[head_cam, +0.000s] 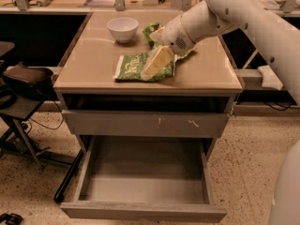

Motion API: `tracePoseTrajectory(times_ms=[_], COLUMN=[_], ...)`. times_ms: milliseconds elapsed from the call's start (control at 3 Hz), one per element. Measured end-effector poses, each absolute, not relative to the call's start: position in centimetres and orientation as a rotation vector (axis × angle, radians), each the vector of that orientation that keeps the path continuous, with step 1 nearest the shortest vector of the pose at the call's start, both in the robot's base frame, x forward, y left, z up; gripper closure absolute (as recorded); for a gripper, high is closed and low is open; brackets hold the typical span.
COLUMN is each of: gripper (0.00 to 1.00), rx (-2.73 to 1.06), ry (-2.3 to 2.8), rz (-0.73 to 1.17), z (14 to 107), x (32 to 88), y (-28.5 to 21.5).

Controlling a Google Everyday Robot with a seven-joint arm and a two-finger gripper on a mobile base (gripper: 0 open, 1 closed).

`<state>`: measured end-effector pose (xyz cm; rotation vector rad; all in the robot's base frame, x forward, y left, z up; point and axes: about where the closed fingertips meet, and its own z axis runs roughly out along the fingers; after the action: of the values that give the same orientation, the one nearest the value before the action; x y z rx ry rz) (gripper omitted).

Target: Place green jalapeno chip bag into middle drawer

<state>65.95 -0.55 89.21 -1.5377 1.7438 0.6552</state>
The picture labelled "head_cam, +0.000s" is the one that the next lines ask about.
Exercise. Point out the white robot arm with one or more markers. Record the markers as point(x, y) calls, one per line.
point(277, 41)

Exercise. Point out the green jalapeno chip bag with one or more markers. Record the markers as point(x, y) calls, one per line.
point(130, 66)

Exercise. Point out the grey drawer cabinet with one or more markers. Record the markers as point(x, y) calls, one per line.
point(205, 82)

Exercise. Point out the dark brown bag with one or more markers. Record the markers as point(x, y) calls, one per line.
point(29, 82)

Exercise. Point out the grey upper drawer front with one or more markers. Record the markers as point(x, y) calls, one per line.
point(146, 124)

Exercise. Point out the black side stand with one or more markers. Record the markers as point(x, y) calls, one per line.
point(16, 109)

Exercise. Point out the open grey lower drawer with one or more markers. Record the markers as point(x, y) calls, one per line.
point(140, 178)

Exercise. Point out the black caster wheel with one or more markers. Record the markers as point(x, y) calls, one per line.
point(11, 219)

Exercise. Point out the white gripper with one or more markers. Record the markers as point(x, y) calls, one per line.
point(173, 35)

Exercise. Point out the white dustpan with handle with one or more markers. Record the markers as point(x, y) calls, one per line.
point(269, 78)

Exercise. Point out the green sour cream chip bag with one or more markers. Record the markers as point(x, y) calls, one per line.
point(153, 26)

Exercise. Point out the white ceramic bowl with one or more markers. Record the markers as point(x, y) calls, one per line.
point(123, 29)

